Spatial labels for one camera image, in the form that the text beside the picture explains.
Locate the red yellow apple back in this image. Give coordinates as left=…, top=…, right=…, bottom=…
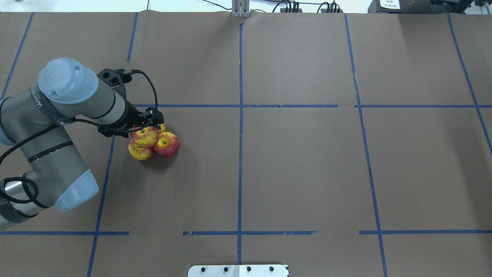
left=156, top=123, right=166, bottom=133

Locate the aluminium frame post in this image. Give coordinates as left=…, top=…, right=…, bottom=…
left=231, top=0, right=251, bottom=18

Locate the carried red yellow apple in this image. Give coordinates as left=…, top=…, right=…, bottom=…
left=131, top=126, right=159, bottom=149

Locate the white camera stand pillar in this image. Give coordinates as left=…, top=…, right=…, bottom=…
left=187, top=264, right=289, bottom=277

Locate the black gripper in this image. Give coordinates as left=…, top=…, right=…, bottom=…
left=98, top=102, right=165, bottom=138

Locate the red yellow apple front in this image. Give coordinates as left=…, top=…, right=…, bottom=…
left=153, top=132, right=181, bottom=158

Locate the black desktop box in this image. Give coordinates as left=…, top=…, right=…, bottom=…
left=367, top=0, right=449, bottom=14

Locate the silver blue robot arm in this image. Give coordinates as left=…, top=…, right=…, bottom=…
left=1, top=57, right=165, bottom=231

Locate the red yellow apple left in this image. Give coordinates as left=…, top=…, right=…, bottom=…
left=128, top=140, right=153, bottom=161

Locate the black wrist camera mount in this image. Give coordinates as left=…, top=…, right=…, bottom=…
left=97, top=68, right=133, bottom=100

